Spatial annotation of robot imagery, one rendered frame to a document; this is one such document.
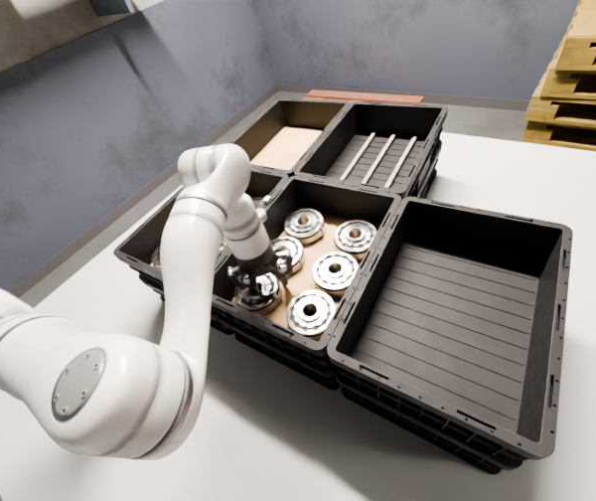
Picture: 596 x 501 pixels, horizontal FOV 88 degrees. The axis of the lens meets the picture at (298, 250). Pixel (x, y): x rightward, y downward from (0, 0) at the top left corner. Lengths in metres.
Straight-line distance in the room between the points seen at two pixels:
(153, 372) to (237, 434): 0.50
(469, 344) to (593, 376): 0.27
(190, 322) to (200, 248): 0.08
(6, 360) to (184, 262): 0.20
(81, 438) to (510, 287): 0.69
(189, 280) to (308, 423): 0.46
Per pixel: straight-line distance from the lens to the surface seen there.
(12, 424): 1.14
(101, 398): 0.28
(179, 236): 0.38
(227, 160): 0.45
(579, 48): 1.96
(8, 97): 2.62
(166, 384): 0.30
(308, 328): 0.62
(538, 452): 0.52
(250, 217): 0.52
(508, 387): 0.64
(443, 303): 0.68
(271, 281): 0.70
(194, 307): 0.36
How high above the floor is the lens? 1.41
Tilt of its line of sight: 48 degrees down
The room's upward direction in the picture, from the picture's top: 18 degrees counter-clockwise
